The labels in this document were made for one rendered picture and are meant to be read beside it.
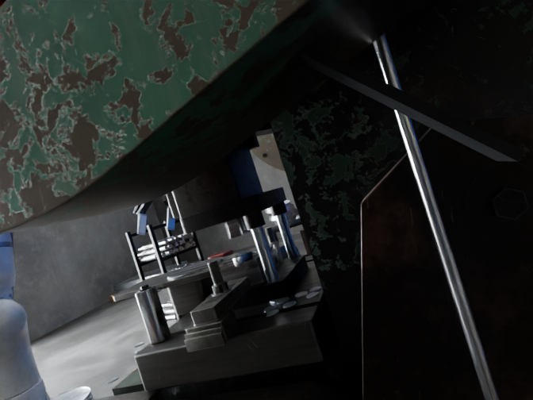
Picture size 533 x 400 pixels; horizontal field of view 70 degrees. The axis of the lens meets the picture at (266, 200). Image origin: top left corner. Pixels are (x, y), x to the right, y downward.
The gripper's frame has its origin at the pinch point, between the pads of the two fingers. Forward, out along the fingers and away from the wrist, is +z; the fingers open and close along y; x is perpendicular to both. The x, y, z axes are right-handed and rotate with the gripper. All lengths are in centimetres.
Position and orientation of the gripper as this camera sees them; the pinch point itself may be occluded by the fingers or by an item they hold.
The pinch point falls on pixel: (155, 228)
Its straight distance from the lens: 128.7
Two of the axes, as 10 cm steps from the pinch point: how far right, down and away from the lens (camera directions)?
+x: -5.3, -2.3, -8.2
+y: -8.5, 1.6, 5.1
